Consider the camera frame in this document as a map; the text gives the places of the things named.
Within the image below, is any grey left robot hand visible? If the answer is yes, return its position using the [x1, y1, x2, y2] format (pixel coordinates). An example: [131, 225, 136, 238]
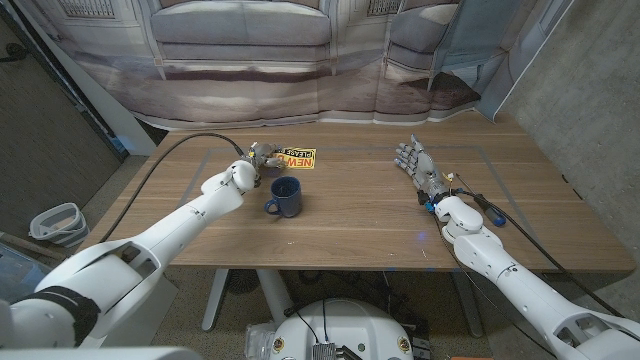
[242, 141, 287, 176]

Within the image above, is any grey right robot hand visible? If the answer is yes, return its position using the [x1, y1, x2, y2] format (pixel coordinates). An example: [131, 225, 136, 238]
[393, 133, 451, 204]

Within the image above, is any yellow new driver bumper sticker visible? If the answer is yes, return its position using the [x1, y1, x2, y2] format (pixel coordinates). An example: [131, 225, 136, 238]
[273, 146, 318, 171]

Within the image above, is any black and blue screwdriver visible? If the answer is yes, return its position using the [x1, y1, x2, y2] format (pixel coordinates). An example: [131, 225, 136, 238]
[453, 172, 507, 228]

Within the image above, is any dark blue ceramic mug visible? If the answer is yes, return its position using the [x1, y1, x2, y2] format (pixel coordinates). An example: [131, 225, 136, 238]
[263, 175, 303, 219]

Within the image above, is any printed living room backdrop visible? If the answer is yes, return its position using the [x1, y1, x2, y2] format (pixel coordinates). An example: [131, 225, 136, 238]
[14, 0, 576, 131]

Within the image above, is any black round grille object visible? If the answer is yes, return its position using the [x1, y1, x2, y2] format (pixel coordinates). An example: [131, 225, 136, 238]
[227, 269, 261, 296]

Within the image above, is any white table leg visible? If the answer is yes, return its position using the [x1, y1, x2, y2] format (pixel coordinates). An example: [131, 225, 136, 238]
[255, 268, 294, 326]
[201, 268, 230, 333]

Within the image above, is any grey table leg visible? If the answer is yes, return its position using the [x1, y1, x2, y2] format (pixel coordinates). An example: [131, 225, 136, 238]
[452, 271, 485, 339]

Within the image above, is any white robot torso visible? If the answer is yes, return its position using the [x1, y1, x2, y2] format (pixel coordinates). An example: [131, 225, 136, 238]
[269, 298, 415, 360]

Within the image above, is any clear plastic packaging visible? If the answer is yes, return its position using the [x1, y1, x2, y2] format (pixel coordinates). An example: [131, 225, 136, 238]
[244, 322, 279, 359]

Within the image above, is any grey and white bucket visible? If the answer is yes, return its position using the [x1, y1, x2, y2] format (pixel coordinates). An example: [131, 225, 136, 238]
[28, 202, 91, 249]

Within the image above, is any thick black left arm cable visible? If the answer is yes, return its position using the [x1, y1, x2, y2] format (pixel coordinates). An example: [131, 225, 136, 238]
[99, 132, 246, 244]

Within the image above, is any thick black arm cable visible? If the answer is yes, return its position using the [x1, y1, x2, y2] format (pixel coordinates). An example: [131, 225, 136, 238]
[99, 132, 246, 244]
[452, 188, 626, 319]

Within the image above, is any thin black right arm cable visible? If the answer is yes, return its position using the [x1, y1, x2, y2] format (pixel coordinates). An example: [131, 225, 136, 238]
[430, 207, 556, 356]

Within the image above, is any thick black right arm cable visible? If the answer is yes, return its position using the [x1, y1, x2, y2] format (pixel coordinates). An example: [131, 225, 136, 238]
[452, 188, 626, 319]

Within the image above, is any white backdrop stand post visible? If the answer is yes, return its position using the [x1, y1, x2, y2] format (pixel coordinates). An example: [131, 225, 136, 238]
[12, 0, 159, 157]

